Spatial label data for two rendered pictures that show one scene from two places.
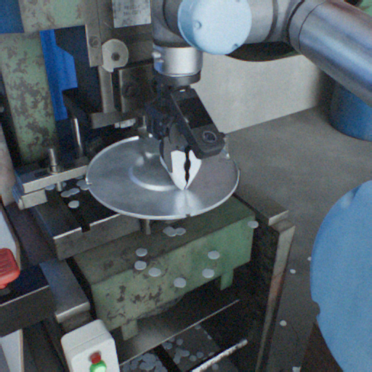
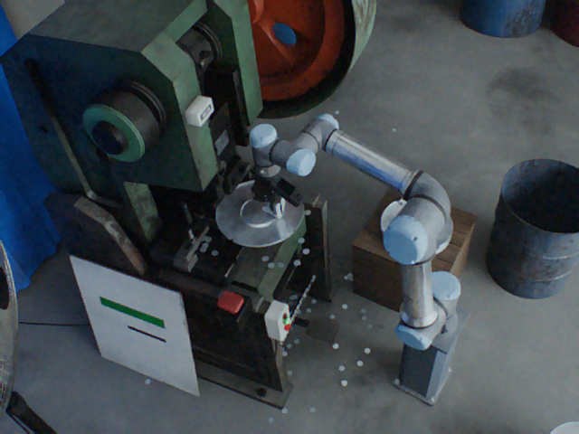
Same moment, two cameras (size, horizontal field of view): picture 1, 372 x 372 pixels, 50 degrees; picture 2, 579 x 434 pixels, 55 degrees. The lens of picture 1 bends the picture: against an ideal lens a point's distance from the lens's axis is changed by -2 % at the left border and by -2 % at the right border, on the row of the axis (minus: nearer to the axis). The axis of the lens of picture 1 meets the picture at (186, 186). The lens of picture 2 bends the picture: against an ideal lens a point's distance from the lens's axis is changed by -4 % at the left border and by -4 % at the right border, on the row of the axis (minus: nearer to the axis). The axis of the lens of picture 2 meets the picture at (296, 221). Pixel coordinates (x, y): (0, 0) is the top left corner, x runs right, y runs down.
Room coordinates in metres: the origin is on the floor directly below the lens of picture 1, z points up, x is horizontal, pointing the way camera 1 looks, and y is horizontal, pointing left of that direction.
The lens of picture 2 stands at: (-0.53, 0.55, 2.19)
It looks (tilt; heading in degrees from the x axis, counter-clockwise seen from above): 49 degrees down; 332
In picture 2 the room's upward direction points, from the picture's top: 7 degrees counter-clockwise
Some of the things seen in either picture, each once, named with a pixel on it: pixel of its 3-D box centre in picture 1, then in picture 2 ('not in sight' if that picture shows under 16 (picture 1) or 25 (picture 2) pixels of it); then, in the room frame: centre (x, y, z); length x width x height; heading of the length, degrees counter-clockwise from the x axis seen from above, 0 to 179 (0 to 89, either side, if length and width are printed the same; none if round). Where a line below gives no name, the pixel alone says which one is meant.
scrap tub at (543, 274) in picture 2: not in sight; (539, 231); (0.28, -1.07, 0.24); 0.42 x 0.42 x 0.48
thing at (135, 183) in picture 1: (163, 170); (260, 212); (0.66, 0.04, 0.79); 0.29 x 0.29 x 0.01
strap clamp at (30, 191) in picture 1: (51, 170); (191, 240); (0.71, 0.28, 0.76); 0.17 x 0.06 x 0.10; 123
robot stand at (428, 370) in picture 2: not in sight; (428, 351); (0.15, -0.31, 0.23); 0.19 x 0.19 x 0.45; 22
